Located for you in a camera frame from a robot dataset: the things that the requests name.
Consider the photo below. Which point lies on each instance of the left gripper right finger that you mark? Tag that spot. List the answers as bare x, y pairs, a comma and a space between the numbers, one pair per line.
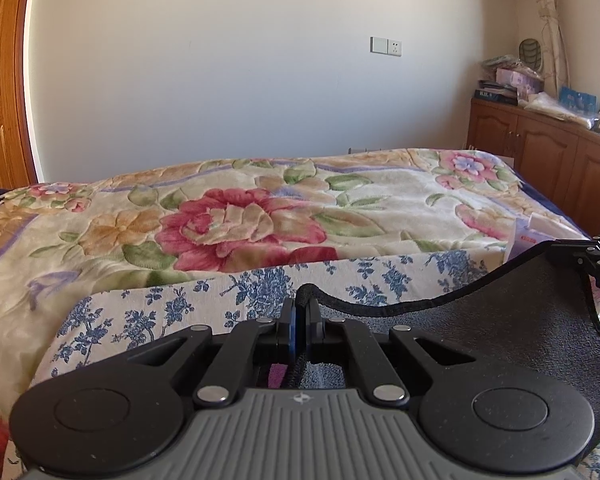
386, 353

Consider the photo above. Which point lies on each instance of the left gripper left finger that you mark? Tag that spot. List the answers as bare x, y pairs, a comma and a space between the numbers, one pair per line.
207, 369

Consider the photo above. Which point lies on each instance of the purple and grey towel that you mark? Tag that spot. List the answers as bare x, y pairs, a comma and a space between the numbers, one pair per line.
529, 311

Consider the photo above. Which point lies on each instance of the pink cotton tissue pack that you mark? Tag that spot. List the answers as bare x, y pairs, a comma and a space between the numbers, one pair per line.
527, 233

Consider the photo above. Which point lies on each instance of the wooden side cabinet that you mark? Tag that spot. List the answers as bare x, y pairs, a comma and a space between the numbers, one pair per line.
561, 160

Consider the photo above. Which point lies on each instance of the dark blue bed sheet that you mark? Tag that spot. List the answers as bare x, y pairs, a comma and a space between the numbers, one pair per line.
547, 204

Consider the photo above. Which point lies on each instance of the blue floral white cloth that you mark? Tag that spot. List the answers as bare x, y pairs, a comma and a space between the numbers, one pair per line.
491, 419

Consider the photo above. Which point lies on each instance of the clutter pile on cabinet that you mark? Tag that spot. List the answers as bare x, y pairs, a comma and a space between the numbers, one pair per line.
516, 81

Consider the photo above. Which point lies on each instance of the floral bed blanket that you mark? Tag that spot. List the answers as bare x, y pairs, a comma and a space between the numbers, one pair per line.
91, 269

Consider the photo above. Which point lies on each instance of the patterned window curtain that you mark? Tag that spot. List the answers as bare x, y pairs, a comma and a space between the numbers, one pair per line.
555, 60

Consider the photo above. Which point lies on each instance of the white wall switch socket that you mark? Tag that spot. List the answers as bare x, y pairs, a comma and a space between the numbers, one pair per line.
385, 46

